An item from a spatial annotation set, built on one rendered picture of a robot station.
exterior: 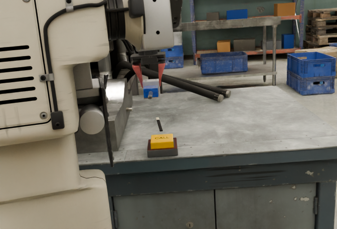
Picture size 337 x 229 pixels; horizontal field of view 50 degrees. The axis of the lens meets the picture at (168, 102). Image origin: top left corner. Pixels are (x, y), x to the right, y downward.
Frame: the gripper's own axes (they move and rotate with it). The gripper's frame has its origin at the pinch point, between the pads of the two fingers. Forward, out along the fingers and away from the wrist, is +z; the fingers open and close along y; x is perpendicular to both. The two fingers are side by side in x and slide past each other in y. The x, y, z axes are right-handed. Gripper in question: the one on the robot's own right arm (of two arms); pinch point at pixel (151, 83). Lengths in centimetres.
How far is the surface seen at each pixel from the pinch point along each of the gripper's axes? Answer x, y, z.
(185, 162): 20.8, -8.2, 17.1
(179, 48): -560, -27, 57
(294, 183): 16, -38, 28
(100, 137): 14.1, 14.4, 10.7
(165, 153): 20.1, -3.2, 14.5
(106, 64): -60, 23, 2
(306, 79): -313, -166, 76
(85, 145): 14.1, 18.8, 12.8
